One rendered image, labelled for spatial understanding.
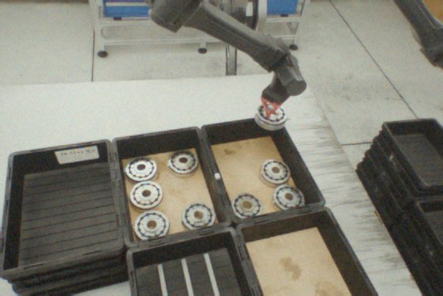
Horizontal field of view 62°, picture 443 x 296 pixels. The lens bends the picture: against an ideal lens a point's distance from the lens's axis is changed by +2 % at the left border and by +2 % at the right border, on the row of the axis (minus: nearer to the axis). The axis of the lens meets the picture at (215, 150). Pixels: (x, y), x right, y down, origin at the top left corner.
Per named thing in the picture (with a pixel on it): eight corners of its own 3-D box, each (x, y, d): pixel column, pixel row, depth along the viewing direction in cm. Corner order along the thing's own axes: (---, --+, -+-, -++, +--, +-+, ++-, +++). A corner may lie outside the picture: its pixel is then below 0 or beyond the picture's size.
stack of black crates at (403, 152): (349, 174, 220) (381, 121, 186) (395, 170, 225) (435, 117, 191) (380, 235, 195) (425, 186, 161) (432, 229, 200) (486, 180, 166)
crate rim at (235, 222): (198, 130, 129) (199, 125, 127) (276, 118, 136) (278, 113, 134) (232, 229, 104) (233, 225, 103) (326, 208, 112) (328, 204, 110)
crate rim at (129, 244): (111, 142, 122) (111, 138, 120) (198, 130, 129) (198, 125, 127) (126, 252, 97) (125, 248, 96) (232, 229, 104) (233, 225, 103)
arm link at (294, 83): (278, 34, 99) (254, 56, 103) (290, 59, 92) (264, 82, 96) (302, 56, 106) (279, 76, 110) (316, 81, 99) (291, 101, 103)
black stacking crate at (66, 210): (21, 176, 122) (9, 153, 113) (115, 161, 129) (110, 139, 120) (13, 294, 98) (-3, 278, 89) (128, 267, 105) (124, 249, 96)
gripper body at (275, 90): (294, 89, 115) (301, 70, 109) (278, 105, 109) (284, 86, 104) (277, 80, 117) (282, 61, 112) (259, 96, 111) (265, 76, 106)
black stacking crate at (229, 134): (198, 147, 136) (199, 127, 127) (271, 136, 143) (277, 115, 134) (229, 243, 112) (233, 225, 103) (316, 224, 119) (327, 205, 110)
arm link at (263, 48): (177, -40, 68) (143, 5, 73) (189, -19, 66) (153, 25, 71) (285, 35, 102) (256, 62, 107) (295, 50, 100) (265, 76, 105)
